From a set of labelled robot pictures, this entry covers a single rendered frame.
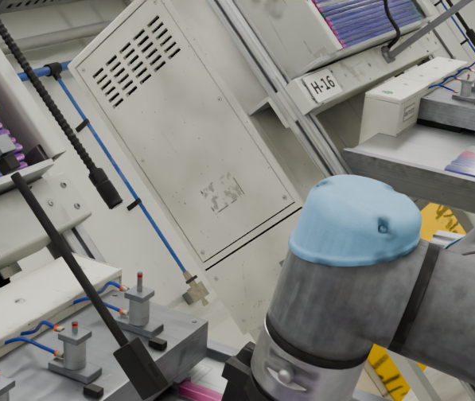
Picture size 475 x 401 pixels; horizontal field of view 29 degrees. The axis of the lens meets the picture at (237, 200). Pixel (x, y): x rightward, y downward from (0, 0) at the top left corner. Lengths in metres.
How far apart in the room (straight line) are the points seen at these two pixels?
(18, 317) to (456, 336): 0.56
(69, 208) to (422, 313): 0.68
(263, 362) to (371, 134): 1.37
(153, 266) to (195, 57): 1.67
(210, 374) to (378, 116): 1.01
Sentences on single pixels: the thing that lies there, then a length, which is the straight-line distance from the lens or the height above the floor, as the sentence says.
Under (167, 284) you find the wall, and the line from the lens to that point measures 3.48.
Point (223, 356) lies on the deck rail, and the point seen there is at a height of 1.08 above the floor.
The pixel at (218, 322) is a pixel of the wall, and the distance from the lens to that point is 3.58.
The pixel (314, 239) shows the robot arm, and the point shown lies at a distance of 0.57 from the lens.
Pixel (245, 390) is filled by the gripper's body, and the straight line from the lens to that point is 0.67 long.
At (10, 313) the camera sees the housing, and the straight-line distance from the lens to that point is 1.02.
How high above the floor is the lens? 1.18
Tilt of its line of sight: 2 degrees up
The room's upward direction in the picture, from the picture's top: 33 degrees counter-clockwise
